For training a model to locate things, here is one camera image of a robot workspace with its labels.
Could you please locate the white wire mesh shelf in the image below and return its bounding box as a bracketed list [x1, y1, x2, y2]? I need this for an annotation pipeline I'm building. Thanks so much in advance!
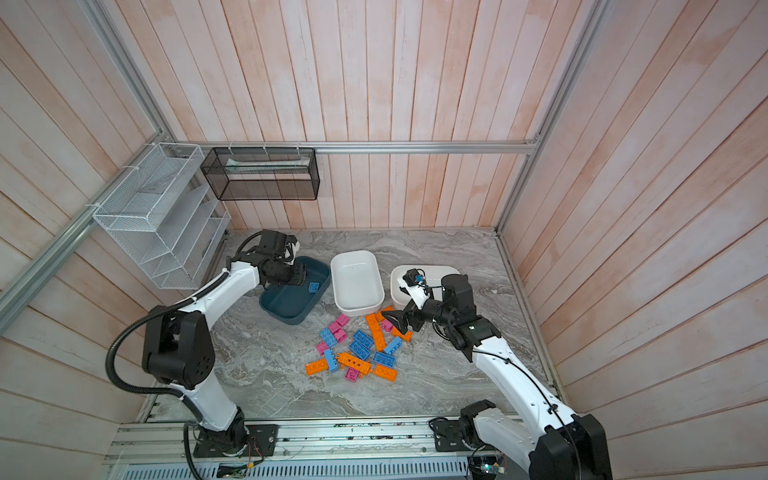
[94, 143, 230, 290]

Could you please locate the white plastic bin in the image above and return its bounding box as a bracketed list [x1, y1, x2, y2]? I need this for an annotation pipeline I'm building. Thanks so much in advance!
[330, 250, 385, 317]
[390, 265, 459, 310]

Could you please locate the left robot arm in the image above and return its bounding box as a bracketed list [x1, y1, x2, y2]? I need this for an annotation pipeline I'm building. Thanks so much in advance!
[142, 230, 307, 456]

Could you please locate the orange lego bottom plate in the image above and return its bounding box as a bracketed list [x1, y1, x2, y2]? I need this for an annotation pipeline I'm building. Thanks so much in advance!
[373, 364, 398, 382]

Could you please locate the middle white plastic bin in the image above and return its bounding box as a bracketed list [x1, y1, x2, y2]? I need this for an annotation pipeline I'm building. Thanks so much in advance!
[330, 250, 385, 317]

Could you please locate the long orange technic lego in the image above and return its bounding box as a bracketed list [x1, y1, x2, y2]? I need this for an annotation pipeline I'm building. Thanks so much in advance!
[336, 352, 372, 375]

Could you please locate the dark teal plastic bin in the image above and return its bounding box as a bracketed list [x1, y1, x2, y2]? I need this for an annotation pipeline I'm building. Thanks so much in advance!
[259, 256, 331, 325]

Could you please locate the black wire mesh basket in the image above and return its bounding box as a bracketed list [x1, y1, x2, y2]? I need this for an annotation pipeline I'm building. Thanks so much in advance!
[201, 146, 321, 201]

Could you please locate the blue lego double brick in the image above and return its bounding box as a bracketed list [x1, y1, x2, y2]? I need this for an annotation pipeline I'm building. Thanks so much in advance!
[349, 330, 375, 361]

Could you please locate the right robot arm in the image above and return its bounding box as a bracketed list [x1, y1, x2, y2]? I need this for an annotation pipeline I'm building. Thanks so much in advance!
[384, 269, 612, 479]

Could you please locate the right white plastic bin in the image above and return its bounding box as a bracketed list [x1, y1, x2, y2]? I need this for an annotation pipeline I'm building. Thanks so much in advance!
[390, 265, 459, 310]

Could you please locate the long orange lego centre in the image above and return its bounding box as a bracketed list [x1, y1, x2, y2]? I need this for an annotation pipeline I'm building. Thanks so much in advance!
[365, 314, 387, 352]

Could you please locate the pink lego bottom brick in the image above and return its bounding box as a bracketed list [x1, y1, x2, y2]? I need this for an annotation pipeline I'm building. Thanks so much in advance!
[345, 367, 360, 382]

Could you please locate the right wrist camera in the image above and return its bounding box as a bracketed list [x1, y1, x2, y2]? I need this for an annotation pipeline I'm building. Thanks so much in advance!
[398, 268, 433, 307]

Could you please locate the long light blue lego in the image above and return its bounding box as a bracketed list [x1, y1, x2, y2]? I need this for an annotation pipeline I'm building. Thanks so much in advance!
[323, 349, 339, 372]

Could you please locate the light blue lego brick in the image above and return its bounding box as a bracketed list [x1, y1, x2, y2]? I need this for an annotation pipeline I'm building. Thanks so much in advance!
[383, 337, 403, 355]

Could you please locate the black corrugated cable hose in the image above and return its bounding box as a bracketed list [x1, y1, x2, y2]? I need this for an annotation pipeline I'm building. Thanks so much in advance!
[105, 272, 232, 480]

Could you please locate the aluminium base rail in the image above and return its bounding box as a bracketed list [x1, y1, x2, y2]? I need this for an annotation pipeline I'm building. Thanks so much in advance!
[101, 415, 604, 480]

